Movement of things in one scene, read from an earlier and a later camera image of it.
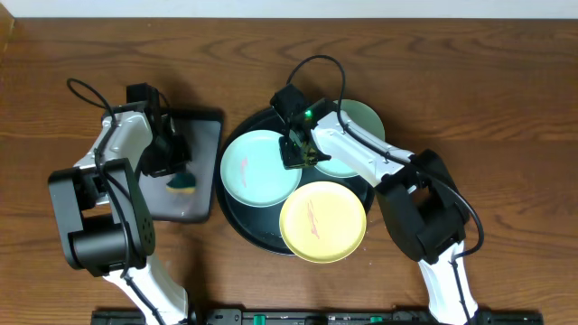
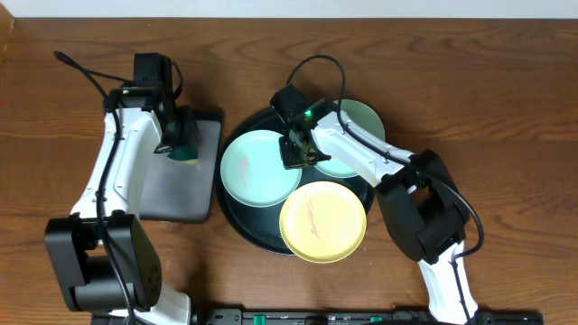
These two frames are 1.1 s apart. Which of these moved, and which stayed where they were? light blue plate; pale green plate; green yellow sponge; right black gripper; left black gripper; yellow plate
Moved: left black gripper; green yellow sponge
Stayed: yellow plate; pale green plate; light blue plate; right black gripper
